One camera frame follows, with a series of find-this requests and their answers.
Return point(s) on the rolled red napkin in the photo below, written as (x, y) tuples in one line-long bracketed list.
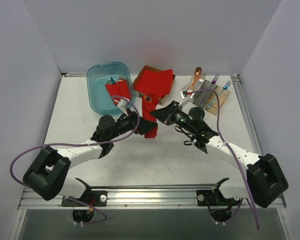
[(113, 91), (124, 90)]

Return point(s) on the blue metallic fork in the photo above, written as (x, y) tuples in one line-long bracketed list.
[(225, 87)]

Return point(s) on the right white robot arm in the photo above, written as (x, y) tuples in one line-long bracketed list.
[(264, 178)]

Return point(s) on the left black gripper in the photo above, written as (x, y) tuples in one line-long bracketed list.
[(136, 120)]

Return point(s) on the copper metallic spoon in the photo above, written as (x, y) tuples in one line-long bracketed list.
[(196, 76)]

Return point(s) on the clear acrylic utensil holder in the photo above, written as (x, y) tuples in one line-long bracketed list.
[(217, 104)]

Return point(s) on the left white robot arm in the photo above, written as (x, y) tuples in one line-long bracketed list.
[(48, 174)]

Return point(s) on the yellow plastic spoon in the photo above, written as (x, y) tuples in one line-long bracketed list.
[(148, 98)]

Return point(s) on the red napkin stack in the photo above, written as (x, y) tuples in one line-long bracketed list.
[(159, 83)]

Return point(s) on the purple metallic fork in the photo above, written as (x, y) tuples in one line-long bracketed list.
[(205, 95)]

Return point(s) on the aluminium front rail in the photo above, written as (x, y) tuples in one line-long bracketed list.
[(131, 198)]

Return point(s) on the red paper napkin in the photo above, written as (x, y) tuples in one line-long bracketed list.
[(147, 107)]

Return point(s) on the brown cardboard napkin box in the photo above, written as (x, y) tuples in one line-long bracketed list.
[(140, 95)]

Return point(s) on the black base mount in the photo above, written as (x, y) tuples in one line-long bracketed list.
[(95, 198), (213, 198)]

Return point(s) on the right rolled red napkin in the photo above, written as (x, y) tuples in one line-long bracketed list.
[(124, 90)]

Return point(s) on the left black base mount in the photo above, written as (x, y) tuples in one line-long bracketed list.
[(95, 198)]

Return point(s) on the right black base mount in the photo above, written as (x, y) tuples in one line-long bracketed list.
[(213, 198)]

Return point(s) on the blue transparent plastic bin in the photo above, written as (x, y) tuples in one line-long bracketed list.
[(103, 82)]

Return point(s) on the silver fork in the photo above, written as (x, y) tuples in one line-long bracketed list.
[(203, 77)]

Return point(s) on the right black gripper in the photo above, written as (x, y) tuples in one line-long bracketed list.
[(171, 114)]

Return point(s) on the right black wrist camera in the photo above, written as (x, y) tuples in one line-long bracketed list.
[(195, 114)]

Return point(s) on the left rolled red napkin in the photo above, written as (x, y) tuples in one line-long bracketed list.
[(113, 91)]

